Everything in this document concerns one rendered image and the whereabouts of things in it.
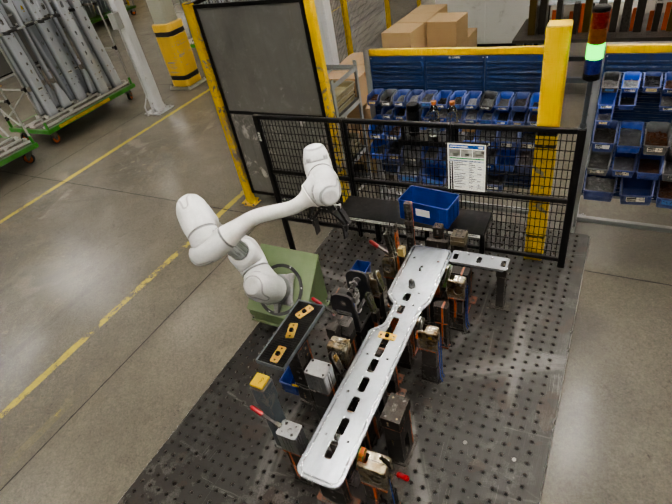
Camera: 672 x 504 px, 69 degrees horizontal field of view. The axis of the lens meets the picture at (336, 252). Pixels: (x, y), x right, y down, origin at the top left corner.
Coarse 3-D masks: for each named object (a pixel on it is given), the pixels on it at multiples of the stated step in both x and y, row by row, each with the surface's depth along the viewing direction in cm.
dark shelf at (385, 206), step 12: (348, 204) 304; (360, 204) 301; (372, 204) 299; (384, 204) 297; (396, 204) 295; (360, 216) 291; (372, 216) 289; (384, 216) 287; (396, 216) 285; (468, 216) 274; (480, 216) 272; (492, 216) 274; (420, 228) 275; (432, 228) 271; (444, 228) 269; (456, 228) 267; (468, 228) 265; (480, 228) 263
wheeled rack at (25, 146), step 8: (0, 88) 658; (8, 104) 671; (0, 128) 736; (24, 128) 694; (0, 136) 752; (8, 136) 737; (16, 136) 724; (0, 144) 721; (8, 144) 711; (16, 144) 715; (24, 144) 706; (32, 144) 706; (0, 152) 700; (8, 152) 692; (16, 152) 691; (24, 152) 699; (0, 160) 677; (8, 160) 683; (24, 160) 717; (32, 160) 720
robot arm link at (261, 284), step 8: (264, 264) 257; (248, 272) 254; (256, 272) 250; (264, 272) 252; (272, 272) 257; (248, 280) 247; (256, 280) 246; (264, 280) 247; (272, 280) 251; (280, 280) 259; (248, 288) 247; (256, 288) 246; (264, 288) 246; (272, 288) 250; (280, 288) 256; (248, 296) 249; (256, 296) 247; (264, 296) 249; (272, 296) 252; (280, 296) 259
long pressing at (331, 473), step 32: (416, 256) 259; (448, 256) 255; (416, 288) 240; (416, 320) 224; (384, 352) 212; (352, 384) 202; (384, 384) 200; (352, 416) 190; (320, 448) 182; (352, 448) 180; (320, 480) 173
